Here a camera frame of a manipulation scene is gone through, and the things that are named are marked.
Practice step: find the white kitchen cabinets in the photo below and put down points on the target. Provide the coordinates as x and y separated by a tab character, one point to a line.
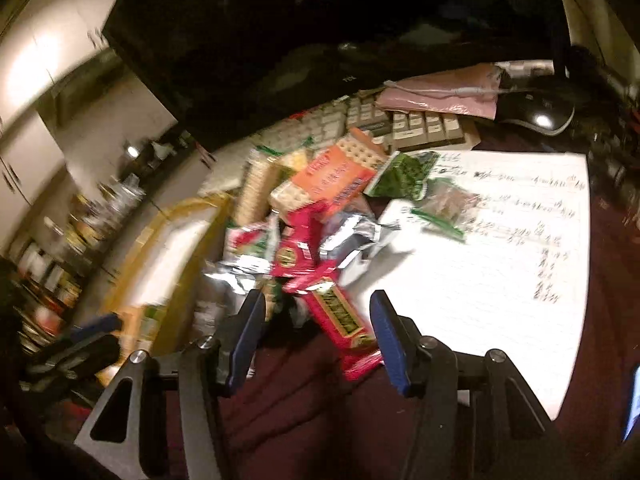
30	155

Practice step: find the red and green snack packet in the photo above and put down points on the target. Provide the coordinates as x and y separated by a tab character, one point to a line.
250	242

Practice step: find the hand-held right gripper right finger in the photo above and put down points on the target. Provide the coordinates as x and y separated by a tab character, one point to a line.
390	345

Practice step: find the long red snack packet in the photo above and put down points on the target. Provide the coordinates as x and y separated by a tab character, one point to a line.
340	310

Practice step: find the beige cracker packet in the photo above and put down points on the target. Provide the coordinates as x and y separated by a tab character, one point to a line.
255	185

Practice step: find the pink plastic bag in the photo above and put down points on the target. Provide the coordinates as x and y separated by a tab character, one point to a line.
440	102

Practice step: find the white handwritten paper sheet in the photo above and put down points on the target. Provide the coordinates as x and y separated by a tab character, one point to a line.
475	285

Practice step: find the orange cracker packet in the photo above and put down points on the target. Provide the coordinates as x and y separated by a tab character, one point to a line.
330	180

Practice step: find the row of bottles and jars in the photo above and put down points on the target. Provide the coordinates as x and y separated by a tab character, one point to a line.
85	240

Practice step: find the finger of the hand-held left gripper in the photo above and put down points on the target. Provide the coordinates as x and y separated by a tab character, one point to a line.
97	324

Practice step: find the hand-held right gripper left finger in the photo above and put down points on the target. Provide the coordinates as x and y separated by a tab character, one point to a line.
247	335

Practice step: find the brown green-edged snack packet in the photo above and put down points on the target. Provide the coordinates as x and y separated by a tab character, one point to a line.
445	202

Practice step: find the black computer monitor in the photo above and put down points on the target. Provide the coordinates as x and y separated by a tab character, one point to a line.
300	35

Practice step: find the maroon tablecloth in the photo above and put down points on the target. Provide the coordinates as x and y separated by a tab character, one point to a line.
300	410

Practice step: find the silver foil snack packet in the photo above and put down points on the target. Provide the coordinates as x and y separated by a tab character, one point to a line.
235	275
355	235

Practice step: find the black computer mouse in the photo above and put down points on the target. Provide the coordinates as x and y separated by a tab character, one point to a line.
530	110

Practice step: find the golden rimmed basket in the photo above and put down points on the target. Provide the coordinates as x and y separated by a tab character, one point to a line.
170	260

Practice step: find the beige computer keyboard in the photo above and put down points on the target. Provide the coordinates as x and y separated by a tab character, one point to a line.
425	125

